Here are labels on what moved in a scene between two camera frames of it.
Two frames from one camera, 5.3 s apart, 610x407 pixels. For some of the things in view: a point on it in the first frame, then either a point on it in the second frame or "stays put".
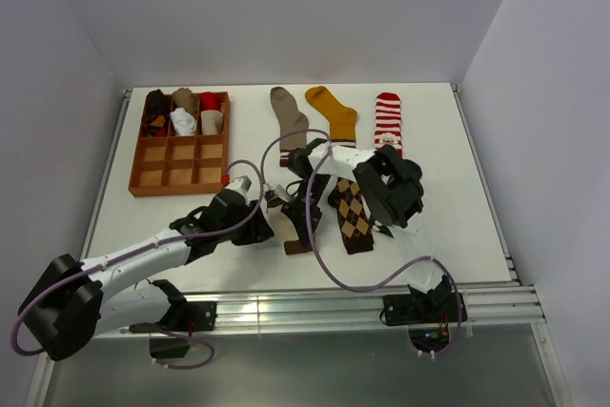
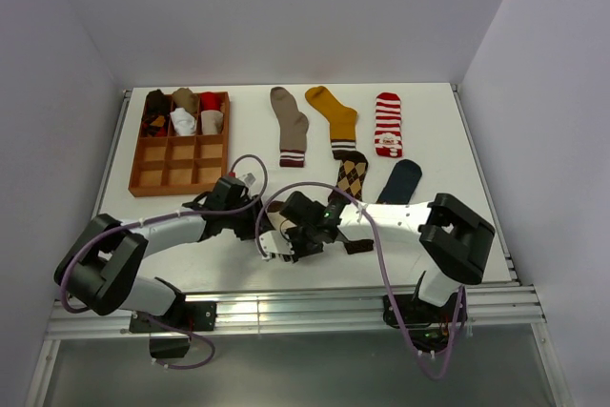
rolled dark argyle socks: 155,116 stays put
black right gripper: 298,214 -> 298,253
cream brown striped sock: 285,230 stays put
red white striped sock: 388,123 stays put
